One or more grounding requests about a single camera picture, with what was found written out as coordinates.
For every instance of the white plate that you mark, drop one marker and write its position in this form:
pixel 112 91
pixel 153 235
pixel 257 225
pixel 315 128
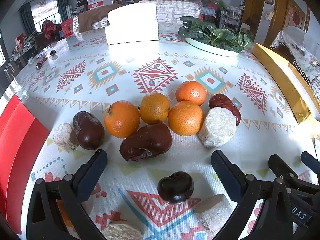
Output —
pixel 211 49

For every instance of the gold box lid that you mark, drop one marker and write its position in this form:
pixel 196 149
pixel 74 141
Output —
pixel 295 89

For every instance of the orange mandarin back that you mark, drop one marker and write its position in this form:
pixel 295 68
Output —
pixel 191 91

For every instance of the brown chair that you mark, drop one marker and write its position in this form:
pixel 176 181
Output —
pixel 83 21

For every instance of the yellowish mandarin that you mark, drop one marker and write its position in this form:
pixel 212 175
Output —
pixel 154 108

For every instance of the dark red jujube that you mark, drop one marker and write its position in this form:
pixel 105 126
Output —
pixel 89 130
pixel 222 101
pixel 149 141

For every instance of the red tray box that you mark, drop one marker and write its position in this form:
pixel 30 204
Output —
pixel 22 137

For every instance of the patterned tablecloth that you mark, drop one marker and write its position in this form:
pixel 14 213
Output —
pixel 87 74

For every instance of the green leafy vegetables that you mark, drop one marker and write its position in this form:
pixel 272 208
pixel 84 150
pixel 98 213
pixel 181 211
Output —
pixel 208 34

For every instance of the orange mandarin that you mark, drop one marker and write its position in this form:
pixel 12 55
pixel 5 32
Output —
pixel 64 214
pixel 122 119
pixel 185 118
pixel 191 91

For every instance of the small white cake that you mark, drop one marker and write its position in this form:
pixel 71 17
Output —
pixel 65 137

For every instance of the white patterned chair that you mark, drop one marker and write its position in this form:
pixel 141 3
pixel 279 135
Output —
pixel 169 11

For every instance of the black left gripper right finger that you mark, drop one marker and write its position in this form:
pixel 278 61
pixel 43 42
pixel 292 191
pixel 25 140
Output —
pixel 274 220

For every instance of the dark cherry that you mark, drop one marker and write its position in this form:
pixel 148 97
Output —
pixel 176 188

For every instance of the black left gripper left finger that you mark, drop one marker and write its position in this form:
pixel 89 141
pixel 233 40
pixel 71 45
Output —
pixel 44 220

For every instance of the white tissue box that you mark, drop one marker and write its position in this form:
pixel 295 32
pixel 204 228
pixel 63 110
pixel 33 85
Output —
pixel 132 23

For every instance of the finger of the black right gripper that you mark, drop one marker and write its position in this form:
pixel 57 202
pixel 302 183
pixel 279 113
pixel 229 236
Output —
pixel 310 162
pixel 290 178

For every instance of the large white puffed cake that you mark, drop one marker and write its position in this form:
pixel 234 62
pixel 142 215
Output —
pixel 218 127

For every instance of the small dark objects on table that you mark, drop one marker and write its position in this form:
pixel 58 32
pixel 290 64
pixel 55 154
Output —
pixel 44 59

